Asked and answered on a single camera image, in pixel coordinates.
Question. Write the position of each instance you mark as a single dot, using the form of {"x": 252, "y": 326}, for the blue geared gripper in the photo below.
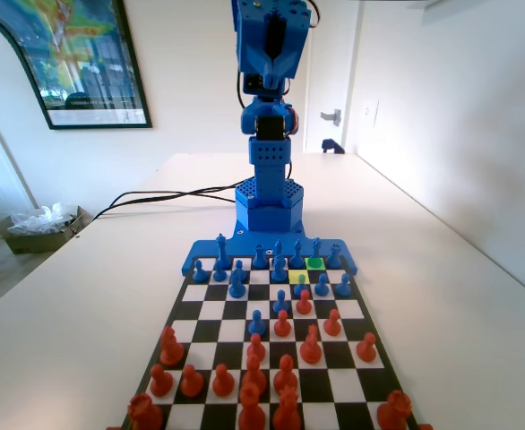
{"x": 272, "y": 68}

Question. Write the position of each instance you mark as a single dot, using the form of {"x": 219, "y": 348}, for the blue chess bishop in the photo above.
{"x": 295, "y": 257}
{"x": 317, "y": 251}

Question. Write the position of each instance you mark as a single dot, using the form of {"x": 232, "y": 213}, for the blue SO-100 robot arm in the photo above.
{"x": 269, "y": 206}

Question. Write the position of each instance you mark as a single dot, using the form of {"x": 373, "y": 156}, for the group of blue chess pieces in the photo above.
{"x": 240, "y": 245}

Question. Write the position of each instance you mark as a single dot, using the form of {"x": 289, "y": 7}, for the blue chess queen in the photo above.
{"x": 221, "y": 246}

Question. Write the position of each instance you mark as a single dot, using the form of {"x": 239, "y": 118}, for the blue chess rook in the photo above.
{"x": 258, "y": 260}
{"x": 333, "y": 259}

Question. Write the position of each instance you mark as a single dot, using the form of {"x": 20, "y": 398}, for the blue chess pawn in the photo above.
{"x": 300, "y": 289}
{"x": 321, "y": 287}
{"x": 257, "y": 328}
{"x": 281, "y": 305}
{"x": 344, "y": 289}
{"x": 199, "y": 274}
{"x": 240, "y": 266}

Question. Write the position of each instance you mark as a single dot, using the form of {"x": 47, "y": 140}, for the blue chess knight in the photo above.
{"x": 236, "y": 291}
{"x": 279, "y": 273}

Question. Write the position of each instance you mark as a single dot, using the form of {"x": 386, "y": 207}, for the red chess pawn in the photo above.
{"x": 160, "y": 385}
{"x": 256, "y": 349}
{"x": 367, "y": 351}
{"x": 332, "y": 327}
{"x": 223, "y": 385}
{"x": 304, "y": 305}
{"x": 191, "y": 386}
{"x": 282, "y": 328}

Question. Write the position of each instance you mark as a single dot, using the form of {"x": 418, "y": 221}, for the red chess rook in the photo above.
{"x": 394, "y": 412}
{"x": 145, "y": 414}

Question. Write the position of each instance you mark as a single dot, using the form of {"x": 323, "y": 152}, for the white door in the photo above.
{"x": 329, "y": 80}

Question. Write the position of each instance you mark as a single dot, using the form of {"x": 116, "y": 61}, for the blue table clamp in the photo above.
{"x": 332, "y": 145}

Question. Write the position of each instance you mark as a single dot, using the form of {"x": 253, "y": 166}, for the black framed map poster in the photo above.
{"x": 88, "y": 67}

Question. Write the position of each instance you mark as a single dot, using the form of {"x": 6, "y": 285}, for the black and white chessboard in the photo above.
{"x": 213, "y": 309}

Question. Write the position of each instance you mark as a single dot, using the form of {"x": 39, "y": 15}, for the clear crumpled plastic wrap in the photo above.
{"x": 43, "y": 219}

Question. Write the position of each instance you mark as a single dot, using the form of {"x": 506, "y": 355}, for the brown cardboard box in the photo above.
{"x": 34, "y": 244}

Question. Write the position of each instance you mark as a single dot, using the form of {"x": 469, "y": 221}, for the white light switch plate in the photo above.
{"x": 370, "y": 113}

